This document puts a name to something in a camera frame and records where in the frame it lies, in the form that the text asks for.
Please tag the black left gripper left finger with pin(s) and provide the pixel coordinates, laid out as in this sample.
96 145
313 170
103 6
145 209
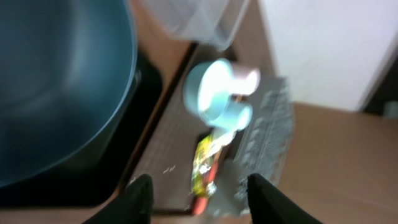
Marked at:
134 206

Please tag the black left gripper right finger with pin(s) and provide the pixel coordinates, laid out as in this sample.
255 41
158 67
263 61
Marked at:
268 205

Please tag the light blue small bowl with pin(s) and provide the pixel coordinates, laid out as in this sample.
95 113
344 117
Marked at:
206 89

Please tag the dark blue large bowl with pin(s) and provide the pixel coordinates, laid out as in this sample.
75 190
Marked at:
67 68

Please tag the grey dishwasher rack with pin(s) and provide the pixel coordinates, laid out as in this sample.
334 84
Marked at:
260 148

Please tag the black plastic tray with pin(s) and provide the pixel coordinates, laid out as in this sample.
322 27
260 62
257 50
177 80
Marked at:
89 177

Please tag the brown serving tray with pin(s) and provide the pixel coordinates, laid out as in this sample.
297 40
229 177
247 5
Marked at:
167 146

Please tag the orange carrot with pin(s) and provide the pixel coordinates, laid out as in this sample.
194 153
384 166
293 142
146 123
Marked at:
204 183

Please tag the green foil snack wrapper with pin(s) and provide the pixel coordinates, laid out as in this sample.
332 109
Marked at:
201 154

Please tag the crumpled white tissue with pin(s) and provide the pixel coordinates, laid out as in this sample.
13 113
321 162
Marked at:
220 138

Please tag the light blue plastic cup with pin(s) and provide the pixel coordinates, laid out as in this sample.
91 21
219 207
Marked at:
236 116

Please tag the pink plastic cup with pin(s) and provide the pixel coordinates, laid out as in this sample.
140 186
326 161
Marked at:
245 80

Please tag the clear plastic container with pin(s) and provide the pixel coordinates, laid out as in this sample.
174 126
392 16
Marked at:
211 22

